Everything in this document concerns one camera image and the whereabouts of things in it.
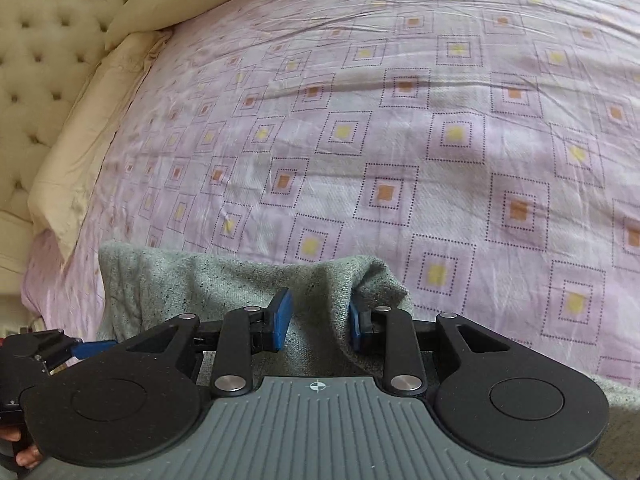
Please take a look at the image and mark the cream pillow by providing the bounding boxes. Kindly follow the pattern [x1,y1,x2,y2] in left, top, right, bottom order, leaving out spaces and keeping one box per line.
[27,32,171,261]

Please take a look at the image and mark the pink patterned bed sheet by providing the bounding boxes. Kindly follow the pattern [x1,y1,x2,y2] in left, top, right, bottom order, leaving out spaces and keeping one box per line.
[23,0,639,387]

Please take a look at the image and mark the cream tufted headboard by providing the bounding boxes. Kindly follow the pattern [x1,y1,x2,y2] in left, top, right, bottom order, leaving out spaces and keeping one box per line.
[1,0,128,334]

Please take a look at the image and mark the left hand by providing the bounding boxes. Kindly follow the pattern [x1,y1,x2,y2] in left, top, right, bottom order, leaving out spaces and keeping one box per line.
[0,426,43,469]

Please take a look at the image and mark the grey speckled pants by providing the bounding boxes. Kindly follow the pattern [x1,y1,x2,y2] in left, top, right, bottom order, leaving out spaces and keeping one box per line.
[96,242,640,480]

